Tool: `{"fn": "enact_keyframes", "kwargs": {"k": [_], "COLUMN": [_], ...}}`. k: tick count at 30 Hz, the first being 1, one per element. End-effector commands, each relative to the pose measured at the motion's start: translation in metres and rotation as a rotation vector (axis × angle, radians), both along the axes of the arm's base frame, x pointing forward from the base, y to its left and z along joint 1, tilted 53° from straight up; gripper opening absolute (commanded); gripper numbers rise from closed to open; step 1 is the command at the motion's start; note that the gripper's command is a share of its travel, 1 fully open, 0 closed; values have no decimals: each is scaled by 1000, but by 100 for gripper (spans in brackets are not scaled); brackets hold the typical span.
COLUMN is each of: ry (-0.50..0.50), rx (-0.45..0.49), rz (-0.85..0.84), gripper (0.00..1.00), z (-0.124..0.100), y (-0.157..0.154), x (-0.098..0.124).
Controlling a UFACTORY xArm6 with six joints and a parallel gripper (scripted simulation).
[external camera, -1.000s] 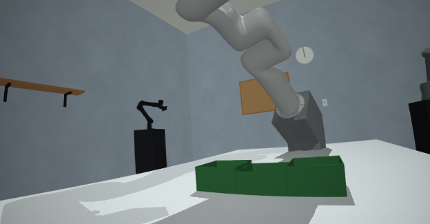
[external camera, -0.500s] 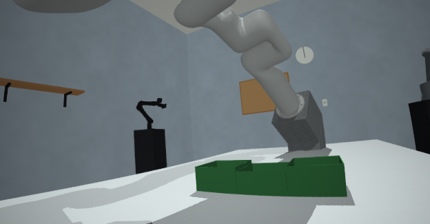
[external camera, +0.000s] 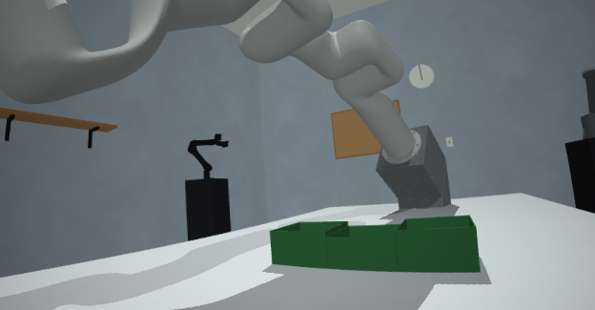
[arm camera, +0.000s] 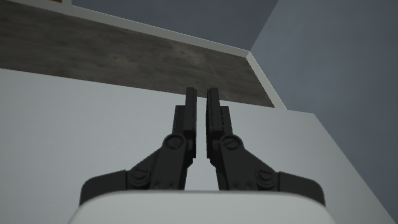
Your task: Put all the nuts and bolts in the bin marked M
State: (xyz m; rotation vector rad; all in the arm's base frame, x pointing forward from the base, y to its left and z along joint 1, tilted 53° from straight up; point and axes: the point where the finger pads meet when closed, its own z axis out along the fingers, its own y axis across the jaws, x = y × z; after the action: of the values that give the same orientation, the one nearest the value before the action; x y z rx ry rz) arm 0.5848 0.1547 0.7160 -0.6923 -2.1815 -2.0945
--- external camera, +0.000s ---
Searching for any green rack of bins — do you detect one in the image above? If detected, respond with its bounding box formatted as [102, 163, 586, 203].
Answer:
[270, 215, 481, 273]

